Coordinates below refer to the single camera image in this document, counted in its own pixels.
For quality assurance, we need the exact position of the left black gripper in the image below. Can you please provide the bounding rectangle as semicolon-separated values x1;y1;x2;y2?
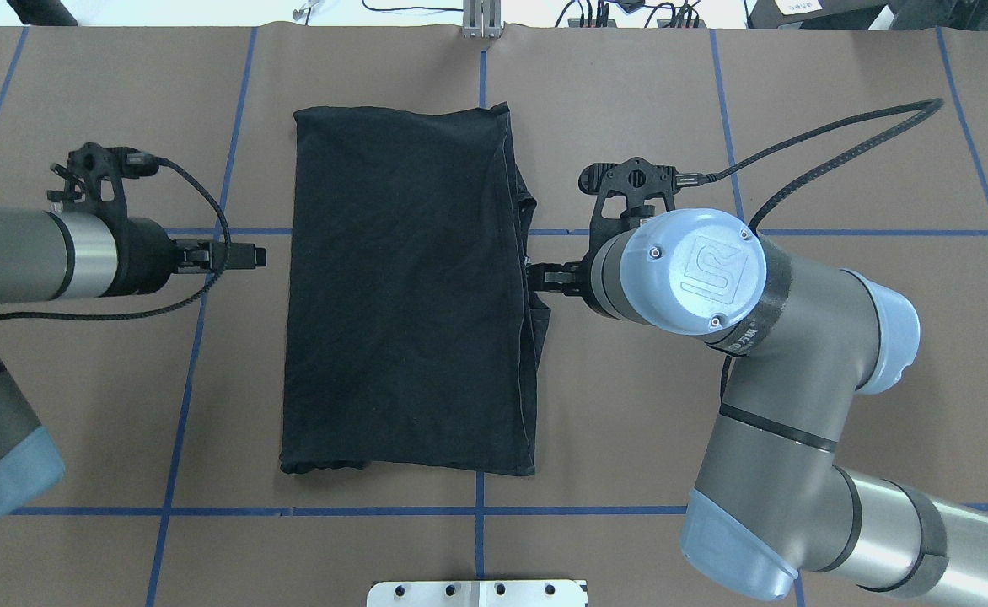
47;142;267;298

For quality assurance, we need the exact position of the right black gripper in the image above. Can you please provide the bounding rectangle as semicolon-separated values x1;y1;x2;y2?
526;157;680;296

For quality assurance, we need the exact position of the black graphic t-shirt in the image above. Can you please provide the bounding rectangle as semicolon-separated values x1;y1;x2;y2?
279;103;550;477

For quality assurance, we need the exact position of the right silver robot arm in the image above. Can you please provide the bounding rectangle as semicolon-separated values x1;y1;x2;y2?
528;158;988;606

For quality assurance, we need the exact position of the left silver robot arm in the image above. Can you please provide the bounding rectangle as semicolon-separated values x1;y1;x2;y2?
0;142;267;518

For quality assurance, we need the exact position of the aluminium frame post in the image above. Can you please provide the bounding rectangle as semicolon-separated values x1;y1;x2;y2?
462;0;504;40

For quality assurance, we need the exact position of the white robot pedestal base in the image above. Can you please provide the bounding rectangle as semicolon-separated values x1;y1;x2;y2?
366;579;590;606

